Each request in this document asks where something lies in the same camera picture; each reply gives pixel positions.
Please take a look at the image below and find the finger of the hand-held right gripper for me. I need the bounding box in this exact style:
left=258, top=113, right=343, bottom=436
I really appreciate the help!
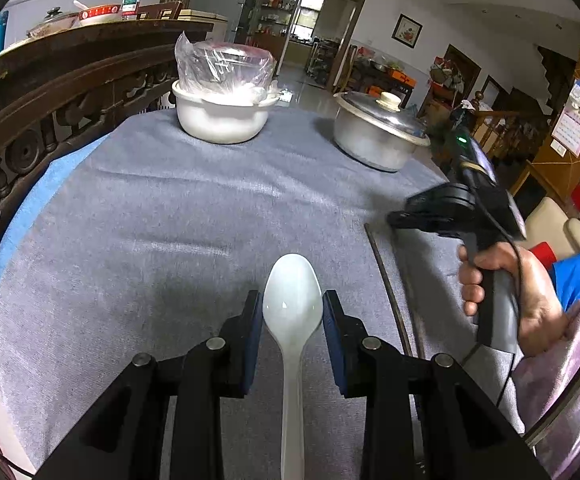
left=387, top=183, right=470, bottom=232

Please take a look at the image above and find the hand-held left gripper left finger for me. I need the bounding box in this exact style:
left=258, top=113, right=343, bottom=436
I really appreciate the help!
left=32, top=290, right=265, bottom=480

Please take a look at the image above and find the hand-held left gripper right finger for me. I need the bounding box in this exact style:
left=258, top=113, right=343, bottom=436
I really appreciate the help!
left=322, top=290, right=553, bottom=480

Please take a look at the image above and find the white plastic spoon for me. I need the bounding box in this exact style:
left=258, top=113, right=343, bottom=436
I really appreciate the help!
left=262, top=253, right=324, bottom=480

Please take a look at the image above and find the dark metal chopstick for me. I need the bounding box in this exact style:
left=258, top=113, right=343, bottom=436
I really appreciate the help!
left=364, top=223, right=415, bottom=358
left=396, top=240, right=428, bottom=361

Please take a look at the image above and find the person's right forearm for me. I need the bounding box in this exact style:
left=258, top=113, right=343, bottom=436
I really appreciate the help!
left=512, top=300, right=580, bottom=480

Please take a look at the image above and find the person's right hand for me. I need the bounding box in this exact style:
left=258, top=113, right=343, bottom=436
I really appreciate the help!
left=457, top=241, right=565, bottom=359

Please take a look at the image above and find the beige sofa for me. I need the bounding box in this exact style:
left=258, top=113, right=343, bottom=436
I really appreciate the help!
left=522, top=196, right=580, bottom=256

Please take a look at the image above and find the red child chair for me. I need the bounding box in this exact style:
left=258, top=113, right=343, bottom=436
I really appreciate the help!
left=527, top=241, right=558, bottom=267

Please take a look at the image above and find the metal cooking pot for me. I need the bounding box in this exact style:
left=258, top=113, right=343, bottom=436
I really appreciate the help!
left=333, top=107, right=421, bottom=173

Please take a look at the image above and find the metal pot lid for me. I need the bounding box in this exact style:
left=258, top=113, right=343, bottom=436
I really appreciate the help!
left=333, top=91, right=431, bottom=148

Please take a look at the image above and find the dark wooden side table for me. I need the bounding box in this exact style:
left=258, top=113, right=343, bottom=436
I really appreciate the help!
left=355, top=60, right=415, bottom=106

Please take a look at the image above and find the grey tablecloth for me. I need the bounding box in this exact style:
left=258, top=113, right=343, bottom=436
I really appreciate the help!
left=0, top=107, right=525, bottom=471

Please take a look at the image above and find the white ceramic pot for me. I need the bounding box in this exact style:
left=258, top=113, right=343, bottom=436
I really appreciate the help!
left=171, top=79, right=281, bottom=145

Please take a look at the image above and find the clear plastic bag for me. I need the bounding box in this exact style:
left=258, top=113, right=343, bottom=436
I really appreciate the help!
left=175, top=31, right=278, bottom=107

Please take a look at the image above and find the light blue tablecloth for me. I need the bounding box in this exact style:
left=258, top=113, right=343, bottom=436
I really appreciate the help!
left=0, top=135, right=116, bottom=286

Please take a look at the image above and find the white chest freezer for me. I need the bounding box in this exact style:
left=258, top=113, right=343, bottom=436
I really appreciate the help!
left=179, top=8, right=229, bottom=43

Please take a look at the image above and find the wooden dining chair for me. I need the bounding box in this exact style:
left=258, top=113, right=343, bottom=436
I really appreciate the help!
left=135, top=1, right=183, bottom=21

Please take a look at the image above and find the red and white bowl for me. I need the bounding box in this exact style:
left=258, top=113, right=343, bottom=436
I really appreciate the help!
left=77, top=3, right=122, bottom=26

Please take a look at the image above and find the glass-lidded bowl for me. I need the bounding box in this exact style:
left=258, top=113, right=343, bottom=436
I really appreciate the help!
left=26, top=7, right=81, bottom=38

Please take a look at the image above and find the pink wall calendar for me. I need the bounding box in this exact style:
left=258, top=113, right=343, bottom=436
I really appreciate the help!
left=551, top=78, right=580, bottom=157

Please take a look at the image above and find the framed wall picture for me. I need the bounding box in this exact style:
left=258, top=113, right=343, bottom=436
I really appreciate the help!
left=391, top=13, right=423, bottom=51

